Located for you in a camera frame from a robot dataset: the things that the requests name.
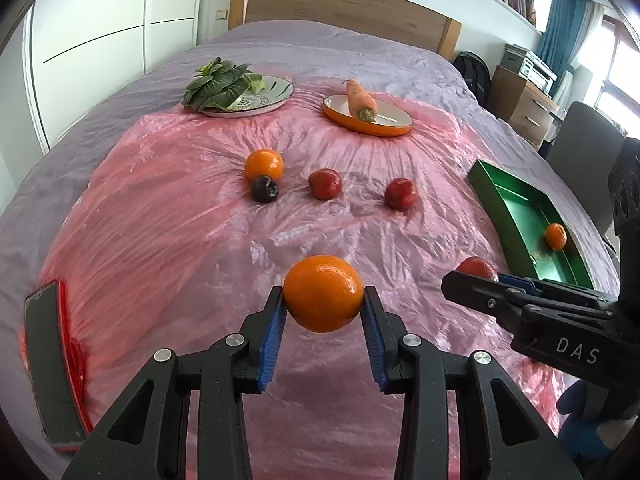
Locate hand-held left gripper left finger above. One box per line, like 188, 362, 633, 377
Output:
61, 286, 288, 480

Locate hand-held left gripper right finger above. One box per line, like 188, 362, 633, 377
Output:
361, 285, 583, 480

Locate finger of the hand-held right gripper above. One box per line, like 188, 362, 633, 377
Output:
441, 270, 523, 333
499, 274, 613, 308

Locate red apple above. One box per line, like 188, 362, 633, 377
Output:
384, 178, 418, 211
456, 256, 500, 283
308, 168, 344, 201

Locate orange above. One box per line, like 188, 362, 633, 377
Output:
544, 223, 568, 251
283, 255, 365, 334
244, 148, 285, 183

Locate green tray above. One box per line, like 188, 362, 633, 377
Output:
468, 159, 598, 291

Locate dark plum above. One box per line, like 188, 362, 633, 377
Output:
251, 175, 280, 204

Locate person's right hand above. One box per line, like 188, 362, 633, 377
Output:
556, 379, 640, 467

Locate pink plastic sheet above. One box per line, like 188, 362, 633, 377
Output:
17, 105, 576, 480

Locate grey chair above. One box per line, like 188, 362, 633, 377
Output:
545, 101, 628, 256

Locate wooden drawer cabinet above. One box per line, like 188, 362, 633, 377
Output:
487, 65, 561, 148

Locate black backpack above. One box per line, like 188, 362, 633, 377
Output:
452, 51, 493, 106

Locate grey printer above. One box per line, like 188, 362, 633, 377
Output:
501, 43, 557, 92

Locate red and black tray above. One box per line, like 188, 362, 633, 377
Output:
24, 280, 95, 453

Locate carrot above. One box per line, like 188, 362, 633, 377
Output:
346, 79, 378, 122

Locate orange oval dish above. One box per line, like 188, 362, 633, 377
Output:
322, 94, 414, 137

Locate white plate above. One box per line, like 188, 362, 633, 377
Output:
182, 75, 294, 119

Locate long teal curtain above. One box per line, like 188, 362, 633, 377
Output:
537, 0, 591, 78

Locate dark leafy bok choy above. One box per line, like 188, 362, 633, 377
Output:
181, 58, 253, 111

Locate wooden headboard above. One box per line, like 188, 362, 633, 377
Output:
227, 0, 463, 61

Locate white wardrobe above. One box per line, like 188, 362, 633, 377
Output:
25, 0, 206, 148

